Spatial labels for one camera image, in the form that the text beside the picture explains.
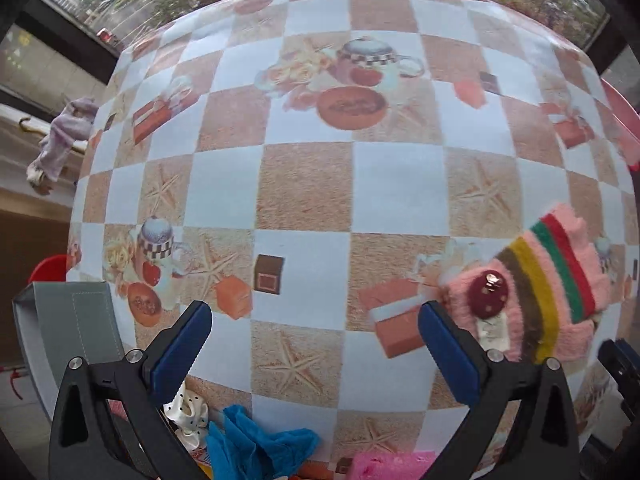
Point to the red plastic chair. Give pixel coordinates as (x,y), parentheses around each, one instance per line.
(50,269)

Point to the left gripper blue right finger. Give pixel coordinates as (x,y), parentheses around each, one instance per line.
(455,352)

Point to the pink plastic basin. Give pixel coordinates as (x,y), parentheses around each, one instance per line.
(626,119)

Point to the white polka dot scrunchie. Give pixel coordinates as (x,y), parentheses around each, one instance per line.
(190,414)

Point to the checkered patterned tablecloth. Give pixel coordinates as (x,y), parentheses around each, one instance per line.
(298,163)

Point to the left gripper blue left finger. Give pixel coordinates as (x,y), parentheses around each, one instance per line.
(174,350)

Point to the pink hanging towel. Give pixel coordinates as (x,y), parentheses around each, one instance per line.
(73,124)

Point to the pink striped knit glove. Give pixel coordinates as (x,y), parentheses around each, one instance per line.
(539,297)

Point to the grey white cardboard box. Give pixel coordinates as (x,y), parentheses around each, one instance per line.
(57,322)

